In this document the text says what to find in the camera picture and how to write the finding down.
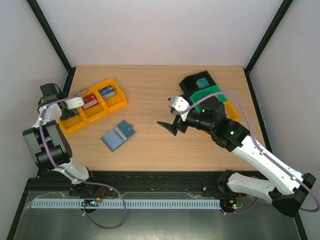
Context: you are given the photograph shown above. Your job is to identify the orange triple bin left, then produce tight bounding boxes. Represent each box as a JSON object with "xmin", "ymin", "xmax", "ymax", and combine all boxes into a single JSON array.
[{"xmin": 58, "ymin": 78, "xmax": 128, "ymax": 135}]

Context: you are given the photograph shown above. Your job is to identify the red cards stack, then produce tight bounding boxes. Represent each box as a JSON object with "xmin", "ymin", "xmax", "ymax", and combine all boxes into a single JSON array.
[{"xmin": 82, "ymin": 93, "xmax": 98, "ymax": 110}]

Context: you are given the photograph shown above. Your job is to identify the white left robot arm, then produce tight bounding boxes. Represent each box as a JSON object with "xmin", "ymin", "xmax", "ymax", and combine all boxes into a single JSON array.
[{"xmin": 22, "ymin": 83, "xmax": 90, "ymax": 185}]

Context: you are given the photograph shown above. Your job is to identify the black VIP cards stack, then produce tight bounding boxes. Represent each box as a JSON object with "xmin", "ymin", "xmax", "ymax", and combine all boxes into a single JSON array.
[{"xmin": 64, "ymin": 108, "xmax": 79, "ymax": 119}]

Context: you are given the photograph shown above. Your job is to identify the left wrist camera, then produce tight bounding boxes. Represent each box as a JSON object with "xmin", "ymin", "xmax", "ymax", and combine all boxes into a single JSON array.
[{"xmin": 65, "ymin": 96, "xmax": 85, "ymax": 110}]

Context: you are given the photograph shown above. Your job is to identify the black storage bin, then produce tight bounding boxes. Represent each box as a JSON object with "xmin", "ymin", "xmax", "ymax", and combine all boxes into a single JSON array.
[{"xmin": 179, "ymin": 70, "xmax": 216, "ymax": 98}]

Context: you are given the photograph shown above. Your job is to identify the black frame post left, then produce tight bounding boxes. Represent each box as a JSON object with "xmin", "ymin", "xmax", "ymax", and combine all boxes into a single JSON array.
[{"xmin": 26, "ymin": 0, "xmax": 75, "ymax": 74}]

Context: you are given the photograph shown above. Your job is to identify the blue card holder wallet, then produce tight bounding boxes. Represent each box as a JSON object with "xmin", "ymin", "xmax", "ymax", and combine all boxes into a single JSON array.
[{"xmin": 101, "ymin": 120, "xmax": 136, "ymax": 152}]

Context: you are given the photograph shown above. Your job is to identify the white slotted cable duct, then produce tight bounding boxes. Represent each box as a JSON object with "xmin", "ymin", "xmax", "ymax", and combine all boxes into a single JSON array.
[{"xmin": 31, "ymin": 198, "xmax": 221, "ymax": 210}]

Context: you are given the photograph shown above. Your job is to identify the black frame post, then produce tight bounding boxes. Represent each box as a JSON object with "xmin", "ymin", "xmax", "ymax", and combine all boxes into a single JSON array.
[
  {"xmin": 26, "ymin": 0, "xmax": 75, "ymax": 74},
  {"xmin": 244, "ymin": 0, "xmax": 294, "ymax": 76}
]

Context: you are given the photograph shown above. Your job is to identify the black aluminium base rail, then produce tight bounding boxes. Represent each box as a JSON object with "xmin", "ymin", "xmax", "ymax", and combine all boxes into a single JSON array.
[{"xmin": 24, "ymin": 170, "xmax": 238, "ymax": 198}]

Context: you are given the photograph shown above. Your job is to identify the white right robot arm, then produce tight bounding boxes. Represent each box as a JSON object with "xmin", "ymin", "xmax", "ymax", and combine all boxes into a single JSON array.
[{"xmin": 158, "ymin": 93, "xmax": 316, "ymax": 217}]

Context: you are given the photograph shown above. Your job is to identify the orange storage bin right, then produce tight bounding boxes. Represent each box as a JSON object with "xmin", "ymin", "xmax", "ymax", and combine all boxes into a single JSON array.
[{"xmin": 223, "ymin": 101, "xmax": 240, "ymax": 121}]

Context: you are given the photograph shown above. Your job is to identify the black frame post right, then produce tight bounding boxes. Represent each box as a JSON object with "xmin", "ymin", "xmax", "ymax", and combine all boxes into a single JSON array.
[{"xmin": 244, "ymin": 0, "xmax": 294, "ymax": 76}]

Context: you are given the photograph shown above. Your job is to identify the blue cards stack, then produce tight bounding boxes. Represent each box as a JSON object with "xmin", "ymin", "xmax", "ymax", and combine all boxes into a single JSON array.
[{"xmin": 98, "ymin": 85, "xmax": 116, "ymax": 100}]

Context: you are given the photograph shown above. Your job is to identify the green storage bin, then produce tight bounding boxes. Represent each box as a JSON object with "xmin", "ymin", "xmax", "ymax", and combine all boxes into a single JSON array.
[{"xmin": 188, "ymin": 85, "xmax": 230, "ymax": 113}]

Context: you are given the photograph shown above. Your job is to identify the teal cards in black bin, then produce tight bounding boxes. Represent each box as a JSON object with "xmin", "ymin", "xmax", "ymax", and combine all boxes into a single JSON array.
[{"xmin": 196, "ymin": 78, "xmax": 211, "ymax": 89}]

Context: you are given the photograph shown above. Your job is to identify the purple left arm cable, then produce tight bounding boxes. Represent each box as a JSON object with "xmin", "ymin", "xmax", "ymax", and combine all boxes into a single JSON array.
[{"xmin": 39, "ymin": 87, "xmax": 130, "ymax": 230}]

